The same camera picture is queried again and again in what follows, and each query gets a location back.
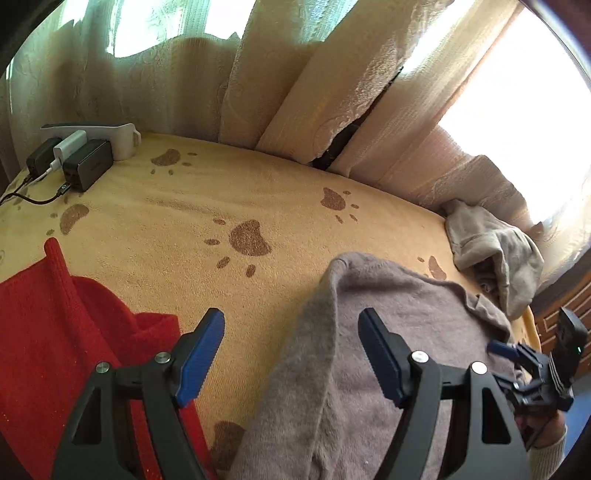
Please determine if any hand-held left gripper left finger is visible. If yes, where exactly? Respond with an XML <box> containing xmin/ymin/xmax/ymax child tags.
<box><xmin>51</xmin><ymin>308</ymin><xmax>225</xmax><ymax>480</ymax></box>

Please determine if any beige grey garment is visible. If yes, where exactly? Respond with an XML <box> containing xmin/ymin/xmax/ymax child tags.
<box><xmin>444</xmin><ymin>198</ymin><xmax>546</xmax><ymax>320</ymax></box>

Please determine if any mauve grey knit sweater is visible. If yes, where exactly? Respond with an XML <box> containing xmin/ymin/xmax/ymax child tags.
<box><xmin>228</xmin><ymin>251</ymin><xmax>532</xmax><ymax>480</ymax></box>

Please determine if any person's right forearm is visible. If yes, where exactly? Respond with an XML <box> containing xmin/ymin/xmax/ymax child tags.
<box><xmin>529</xmin><ymin>411</ymin><xmax>570</xmax><ymax>480</ymax></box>

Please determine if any yellow paw print blanket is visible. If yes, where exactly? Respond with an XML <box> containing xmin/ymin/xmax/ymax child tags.
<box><xmin>0</xmin><ymin>133</ymin><xmax>541</xmax><ymax>480</ymax></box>

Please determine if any brown wooden door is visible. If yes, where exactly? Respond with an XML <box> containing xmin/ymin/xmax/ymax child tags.
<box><xmin>531</xmin><ymin>272</ymin><xmax>591</xmax><ymax>352</ymax></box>

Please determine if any white power strip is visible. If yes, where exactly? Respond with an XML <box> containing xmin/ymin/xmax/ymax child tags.
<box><xmin>40</xmin><ymin>122</ymin><xmax>142</xmax><ymax>161</ymax></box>

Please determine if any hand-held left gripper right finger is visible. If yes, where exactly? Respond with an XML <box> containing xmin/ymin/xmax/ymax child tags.
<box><xmin>358</xmin><ymin>308</ymin><xmax>532</xmax><ymax>480</ymax></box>

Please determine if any black charger cable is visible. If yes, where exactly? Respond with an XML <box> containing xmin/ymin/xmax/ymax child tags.
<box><xmin>0</xmin><ymin>172</ymin><xmax>34</xmax><ymax>200</ymax></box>
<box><xmin>0</xmin><ymin>181</ymin><xmax>72</xmax><ymax>207</ymax></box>

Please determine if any white charger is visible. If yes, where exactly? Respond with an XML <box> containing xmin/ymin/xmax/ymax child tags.
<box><xmin>52</xmin><ymin>130</ymin><xmax>88</xmax><ymax>161</ymax></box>

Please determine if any beige embossed curtain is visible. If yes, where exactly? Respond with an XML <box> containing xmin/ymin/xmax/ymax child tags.
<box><xmin>0</xmin><ymin>0</ymin><xmax>462</xmax><ymax>169</ymax></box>
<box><xmin>332</xmin><ymin>0</ymin><xmax>591</xmax><ymax>296</ymax></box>

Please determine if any red knit sweater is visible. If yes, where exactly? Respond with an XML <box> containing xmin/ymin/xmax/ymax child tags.
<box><xmin>0</xmin><ymin>237</ymin><xmax>208</xmax><ymax>480</ymax></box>

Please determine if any large black charger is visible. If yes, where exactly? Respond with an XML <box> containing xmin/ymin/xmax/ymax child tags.
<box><xmin>61</xmin><ymin>139</ymin><xmax>114</xmax><ymax>193</ymax></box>

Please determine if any small black charger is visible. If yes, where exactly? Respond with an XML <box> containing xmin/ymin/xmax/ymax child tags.
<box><xmin>26</xmin><ymin>137</ymin><xmax>64</xmax><ymax>175</ymax></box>

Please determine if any white charger cable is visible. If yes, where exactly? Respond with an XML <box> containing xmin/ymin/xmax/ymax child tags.
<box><xmin>28</xmin><ymin>158</ymin><xmax>61</xmax><ymax>184</ymax></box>

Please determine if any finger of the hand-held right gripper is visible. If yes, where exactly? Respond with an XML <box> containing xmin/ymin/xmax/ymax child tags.
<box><xmin>494</xmin><ymin>374</ymin><xmax>533</xmax><ymax>403</ymax></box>
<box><xmin>488</xmin><ymin>340</ymin><xmax>525</xmax><ymax>363</ymax></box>

